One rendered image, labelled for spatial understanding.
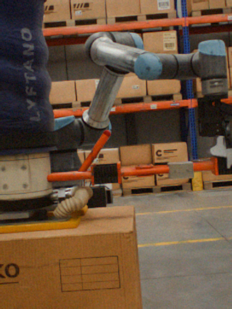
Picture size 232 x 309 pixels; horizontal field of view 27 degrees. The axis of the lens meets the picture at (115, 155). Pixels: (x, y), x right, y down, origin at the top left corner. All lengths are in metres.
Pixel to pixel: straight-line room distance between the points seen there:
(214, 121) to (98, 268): 0.52
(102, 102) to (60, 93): 6.74
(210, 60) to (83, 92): 7.30
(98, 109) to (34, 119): 0.63
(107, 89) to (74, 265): 0.84
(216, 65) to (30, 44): 0.52
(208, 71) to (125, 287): 0.63
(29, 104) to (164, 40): 7.49
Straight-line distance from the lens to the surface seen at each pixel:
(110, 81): 1.88
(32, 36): 1.42
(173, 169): 1.40
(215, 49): 1.42
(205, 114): 1.42
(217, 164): 1.41
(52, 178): 1.42
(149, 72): 1.40
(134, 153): 9.11
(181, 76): 1.48
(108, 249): 1.25
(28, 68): 1.39
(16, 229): 1.35
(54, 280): 1.29
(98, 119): 1.99
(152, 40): 8.78
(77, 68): 10.00
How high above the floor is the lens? 1.20
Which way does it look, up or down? 3 degrees down
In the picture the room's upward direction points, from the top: 5 degrees counter-clockwise
